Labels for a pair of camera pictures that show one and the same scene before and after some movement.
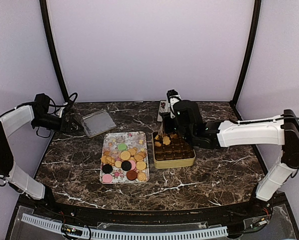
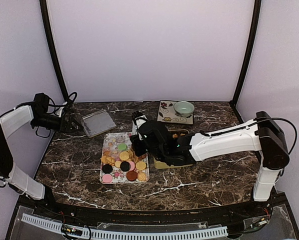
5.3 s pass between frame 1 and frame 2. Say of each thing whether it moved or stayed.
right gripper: moved
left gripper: stayed
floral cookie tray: stayed
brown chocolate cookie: stayed
